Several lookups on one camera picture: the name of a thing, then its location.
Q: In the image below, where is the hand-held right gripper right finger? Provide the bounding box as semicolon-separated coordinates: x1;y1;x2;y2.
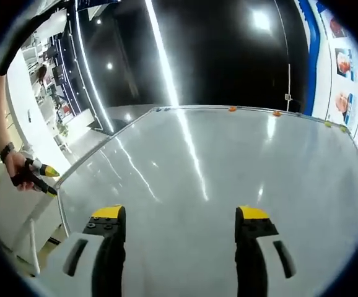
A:
234;205;298;297

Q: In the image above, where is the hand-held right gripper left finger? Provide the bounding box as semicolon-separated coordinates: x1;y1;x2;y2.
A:
38;204;127;297

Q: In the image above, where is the white whiteboard grey frame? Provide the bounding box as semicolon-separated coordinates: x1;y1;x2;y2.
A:
56;105;358;297

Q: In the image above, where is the person's left hand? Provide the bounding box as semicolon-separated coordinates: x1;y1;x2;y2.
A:
6;152;36;191

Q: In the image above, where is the black wristwatch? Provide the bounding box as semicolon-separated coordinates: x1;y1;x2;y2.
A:
0;141;15;163

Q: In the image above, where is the white curved counter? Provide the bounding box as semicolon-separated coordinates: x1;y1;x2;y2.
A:
4;46;74;186

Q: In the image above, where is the long ceiling light strip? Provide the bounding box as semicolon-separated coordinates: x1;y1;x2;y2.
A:
144;0;181;108
73;0;115;136

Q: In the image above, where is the white wall conduit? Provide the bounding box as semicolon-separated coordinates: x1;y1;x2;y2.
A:
284;63;303;112

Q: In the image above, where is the wall poster with portraits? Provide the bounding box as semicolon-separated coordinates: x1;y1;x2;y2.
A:
293;0;358;196

